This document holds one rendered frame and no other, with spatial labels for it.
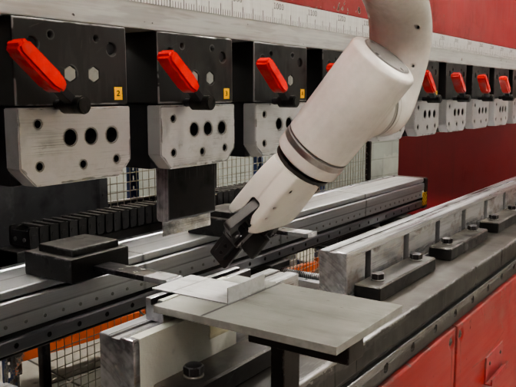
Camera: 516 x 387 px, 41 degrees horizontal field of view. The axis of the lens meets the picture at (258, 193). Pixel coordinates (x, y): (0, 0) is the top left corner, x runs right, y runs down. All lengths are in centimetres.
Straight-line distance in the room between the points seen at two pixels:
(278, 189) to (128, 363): 28
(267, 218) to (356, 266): 55
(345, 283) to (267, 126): 43
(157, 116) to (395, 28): 30
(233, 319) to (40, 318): 38
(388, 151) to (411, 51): 842
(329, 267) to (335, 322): 51
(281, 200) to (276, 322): 14
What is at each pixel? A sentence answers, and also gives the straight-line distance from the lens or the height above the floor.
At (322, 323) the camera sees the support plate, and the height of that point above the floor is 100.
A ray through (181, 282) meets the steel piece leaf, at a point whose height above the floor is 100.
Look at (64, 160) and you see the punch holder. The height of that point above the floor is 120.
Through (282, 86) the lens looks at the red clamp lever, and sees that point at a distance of 99.
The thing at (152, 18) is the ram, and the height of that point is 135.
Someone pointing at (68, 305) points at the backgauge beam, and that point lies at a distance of 115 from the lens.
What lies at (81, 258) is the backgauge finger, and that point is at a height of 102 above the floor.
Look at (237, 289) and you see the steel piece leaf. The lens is 91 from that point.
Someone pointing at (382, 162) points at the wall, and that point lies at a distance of 916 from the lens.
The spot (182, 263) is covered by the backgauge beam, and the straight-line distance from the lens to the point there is 133.
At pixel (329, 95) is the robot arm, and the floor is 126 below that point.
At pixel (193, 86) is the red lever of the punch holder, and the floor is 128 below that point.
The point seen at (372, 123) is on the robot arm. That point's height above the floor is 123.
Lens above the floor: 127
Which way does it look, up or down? 8 degrees down
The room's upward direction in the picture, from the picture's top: straight up
